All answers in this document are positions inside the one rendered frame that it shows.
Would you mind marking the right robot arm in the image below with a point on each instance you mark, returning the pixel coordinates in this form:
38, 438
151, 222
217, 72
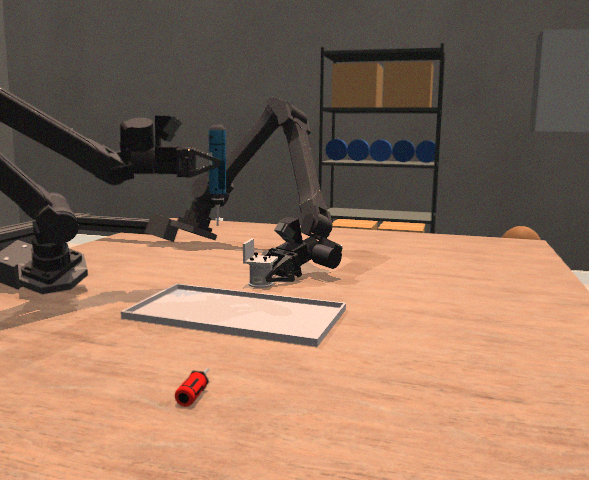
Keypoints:
59, 224

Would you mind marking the beige metal bracket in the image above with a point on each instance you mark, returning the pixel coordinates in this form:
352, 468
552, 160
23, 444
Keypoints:
248, 251

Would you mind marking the blue screwdriver barrel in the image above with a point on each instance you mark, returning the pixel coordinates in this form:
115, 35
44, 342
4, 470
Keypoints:
217, 176

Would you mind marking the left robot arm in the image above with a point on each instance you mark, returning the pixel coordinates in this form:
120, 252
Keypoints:
323, 252

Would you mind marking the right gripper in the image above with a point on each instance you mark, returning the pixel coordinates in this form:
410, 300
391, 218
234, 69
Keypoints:
170, 168

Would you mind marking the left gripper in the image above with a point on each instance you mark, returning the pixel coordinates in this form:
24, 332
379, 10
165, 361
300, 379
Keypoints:
286, 266

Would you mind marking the grey cylinder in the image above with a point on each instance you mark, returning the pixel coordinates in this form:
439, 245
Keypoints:
257, 275

